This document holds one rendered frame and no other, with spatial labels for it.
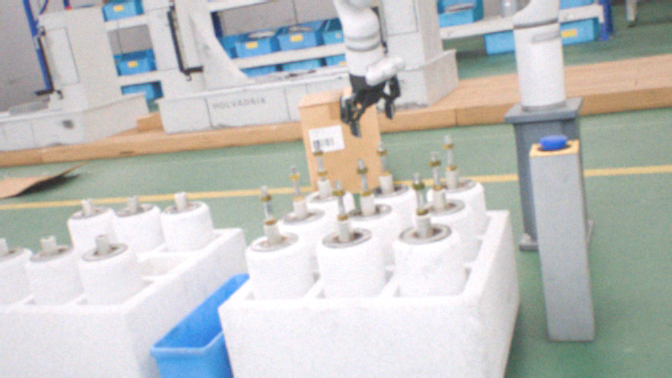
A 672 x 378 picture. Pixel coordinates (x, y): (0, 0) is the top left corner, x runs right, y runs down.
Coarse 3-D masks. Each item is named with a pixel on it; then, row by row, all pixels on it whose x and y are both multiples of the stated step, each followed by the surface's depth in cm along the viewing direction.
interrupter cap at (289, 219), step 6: (312, 210) 123; (318, 210) 122; (288, 216) 122; (294, 216) 122; (312, 216) 120; (318, 216) 119; (282, 222) 119; (288, 222) 118; (294, 222) 118; (300, 222) 117; (306, 222) 117
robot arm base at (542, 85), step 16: (528, 32) 146; (544, 32) 145; (528, 48) 147; (544, 48) 146; (560, 48) 148; (528, 64) 148; (544, 64) 146; (560, 64) 148; (528, 80) 149; (544, 80) 147; (560, 80) 148; (528, 96) 150; (544, 96) 148; (560, 96) 149
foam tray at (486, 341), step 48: (480, 240) 117; (240, 288) 114; (384, 288) 104; (480, 288) 98; (240, 336) 108; (288, 336) 105; (336, 336) 102; (384, 336) 100; (432, 336) 97; (480, 336) 95
